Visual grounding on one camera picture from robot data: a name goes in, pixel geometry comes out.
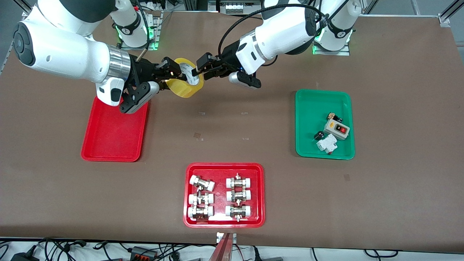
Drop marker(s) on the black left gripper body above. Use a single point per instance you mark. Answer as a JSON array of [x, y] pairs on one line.
[[228, 55]]

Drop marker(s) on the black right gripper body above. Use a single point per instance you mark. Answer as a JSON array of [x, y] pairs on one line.
[[142, 71]]

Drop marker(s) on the yellow tape roll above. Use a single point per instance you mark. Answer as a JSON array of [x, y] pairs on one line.
[[185, 88]]

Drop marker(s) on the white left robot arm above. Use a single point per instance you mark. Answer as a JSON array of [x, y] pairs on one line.
[[282, 32]]

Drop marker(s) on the red plastic tray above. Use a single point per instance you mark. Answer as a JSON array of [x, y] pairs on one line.
[[114, 134], [220, 170]]

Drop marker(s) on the green plastic tray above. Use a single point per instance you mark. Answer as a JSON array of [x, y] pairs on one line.
[[306, 137]]

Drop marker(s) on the white power strip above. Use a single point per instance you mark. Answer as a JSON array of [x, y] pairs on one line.
[[237, 8]]

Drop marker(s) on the metal fitting with white caps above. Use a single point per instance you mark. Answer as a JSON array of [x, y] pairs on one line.
[[238, 182], [238, 195], [200, 212], [200, 199], [238, 211], [202, 183]]

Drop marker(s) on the small black round button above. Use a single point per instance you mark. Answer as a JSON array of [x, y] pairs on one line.
[[319, 136]]

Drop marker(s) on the black and orange component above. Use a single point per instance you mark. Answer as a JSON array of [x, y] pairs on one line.
[[335, 117]]

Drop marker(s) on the white circuit breaker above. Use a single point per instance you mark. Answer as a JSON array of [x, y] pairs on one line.
[[327, 143]]

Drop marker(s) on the red and metal bar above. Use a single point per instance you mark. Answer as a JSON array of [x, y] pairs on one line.
[[223, 250]]

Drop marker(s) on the black and orange connector box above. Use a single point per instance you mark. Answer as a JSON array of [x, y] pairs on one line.
[[143, 252]]

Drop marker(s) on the black power adapter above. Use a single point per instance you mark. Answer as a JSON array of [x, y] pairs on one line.
[[23, 256]]

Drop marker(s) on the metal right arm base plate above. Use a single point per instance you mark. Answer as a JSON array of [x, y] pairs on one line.
[[156, 36]]

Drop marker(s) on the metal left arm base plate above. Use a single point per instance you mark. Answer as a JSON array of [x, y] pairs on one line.
[[344, 52]]

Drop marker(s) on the grey push-button switch box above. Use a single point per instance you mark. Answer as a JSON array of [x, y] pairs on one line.
[[335, 128]]

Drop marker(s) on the aluminium frame rail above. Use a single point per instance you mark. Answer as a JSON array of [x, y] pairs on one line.
[[451, 12]]

